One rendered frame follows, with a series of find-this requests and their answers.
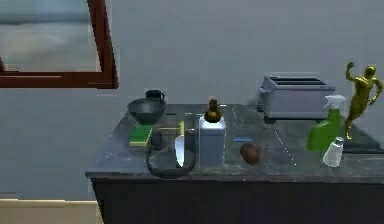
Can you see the white soap dispenser bottle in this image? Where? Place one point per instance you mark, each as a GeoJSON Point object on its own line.
{"type": "Point", "coordinates": [212, 143]}

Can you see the blue credit card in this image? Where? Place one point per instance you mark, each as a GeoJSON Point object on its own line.
{"type": "Point", "coordinates": [242, 139]}

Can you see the green spray bottle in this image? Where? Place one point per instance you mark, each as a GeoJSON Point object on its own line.
{"type": "Point", "coordinates": [325, 133]}

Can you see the black kettle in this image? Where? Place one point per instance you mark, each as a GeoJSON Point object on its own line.
{"type": "Point", "coordinates": [154, 94]}

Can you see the grey metal bowl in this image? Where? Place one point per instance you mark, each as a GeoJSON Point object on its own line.
{"type": "Point", "coordinates": [147, 110]}

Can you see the green yellow sponge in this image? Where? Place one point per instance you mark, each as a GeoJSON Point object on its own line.
{"type": "Point", "coordinates": [140, 136]}

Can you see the black frying pan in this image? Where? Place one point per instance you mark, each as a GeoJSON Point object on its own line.
{"type": "Point", "coordinates": [166, 171]}

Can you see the brown potato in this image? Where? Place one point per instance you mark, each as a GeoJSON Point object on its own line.
{"type": "Point", "coordinates": [250, 154]}

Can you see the dark kitchen counter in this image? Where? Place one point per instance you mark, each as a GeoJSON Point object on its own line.
{"type": "Point", "coordinates": [233, 196]}

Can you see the grey metal toaster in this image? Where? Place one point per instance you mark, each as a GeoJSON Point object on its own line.
{"type": "Point", "coordinates": [295, 100]}

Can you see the brown framed window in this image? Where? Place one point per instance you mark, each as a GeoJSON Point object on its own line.
{"type": "Point", "coordinates": [105, 50]}

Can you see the white salt shaker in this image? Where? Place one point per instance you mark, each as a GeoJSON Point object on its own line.
{"type": "Point", "coordinates": [333, 154]}

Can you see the gold human statue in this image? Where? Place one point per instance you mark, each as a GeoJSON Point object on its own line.
{"type": "Point", "coordinates": [360, 95]}

